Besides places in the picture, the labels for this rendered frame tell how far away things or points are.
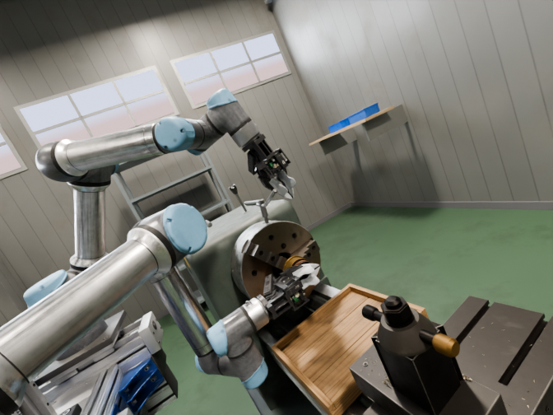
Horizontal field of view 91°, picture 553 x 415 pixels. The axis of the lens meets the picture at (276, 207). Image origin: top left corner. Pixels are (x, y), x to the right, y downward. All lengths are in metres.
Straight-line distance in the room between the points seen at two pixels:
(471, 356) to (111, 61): 4.80
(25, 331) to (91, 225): 0.58
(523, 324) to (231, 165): 4.13
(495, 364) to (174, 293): 0.68
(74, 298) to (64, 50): 4.59
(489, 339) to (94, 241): 1.08
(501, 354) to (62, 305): 0.72
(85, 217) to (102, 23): 4.23
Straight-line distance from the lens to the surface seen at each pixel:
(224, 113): 0.76
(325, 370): 0.83
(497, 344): 0.67
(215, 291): 1.06
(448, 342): 0.42
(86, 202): 1.04
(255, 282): 0.93
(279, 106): 4.93
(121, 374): 1.09
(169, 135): 0.66
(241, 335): 0.74
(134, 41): 4.95
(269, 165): 0.76
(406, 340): 0.44
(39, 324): 0.53
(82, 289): 0.55
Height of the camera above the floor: 1.43
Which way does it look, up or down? 10 degrees down
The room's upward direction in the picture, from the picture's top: 25 degrees counter-clockwise
